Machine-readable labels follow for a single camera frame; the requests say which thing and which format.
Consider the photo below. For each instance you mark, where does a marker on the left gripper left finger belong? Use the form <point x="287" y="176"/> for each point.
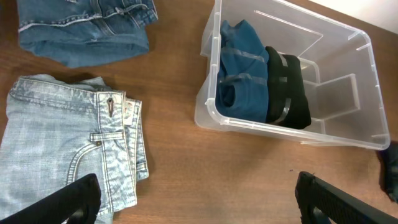
<point x="77" y="203"/>

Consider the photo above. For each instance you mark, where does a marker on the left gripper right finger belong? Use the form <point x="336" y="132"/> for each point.
<point x="321" y="202"/>

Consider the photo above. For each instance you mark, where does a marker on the black garment with print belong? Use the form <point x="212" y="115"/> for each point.
<point x="288" y="104"/>

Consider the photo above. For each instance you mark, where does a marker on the teal shirt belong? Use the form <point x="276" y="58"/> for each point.
<point x="242" y="90"/>

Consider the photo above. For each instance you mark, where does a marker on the dark blue jeans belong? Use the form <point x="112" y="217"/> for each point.
<point x="85" y="33"/>

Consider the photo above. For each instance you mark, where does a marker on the light blue folded jeans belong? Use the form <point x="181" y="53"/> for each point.
<point x="56" y="133"/>

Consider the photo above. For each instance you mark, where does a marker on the dark green folded garment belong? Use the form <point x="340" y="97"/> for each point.
<point x="389" y="171"/>

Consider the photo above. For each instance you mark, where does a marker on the clear plastic storage bin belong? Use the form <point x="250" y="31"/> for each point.
<point x="338" y="69"/>

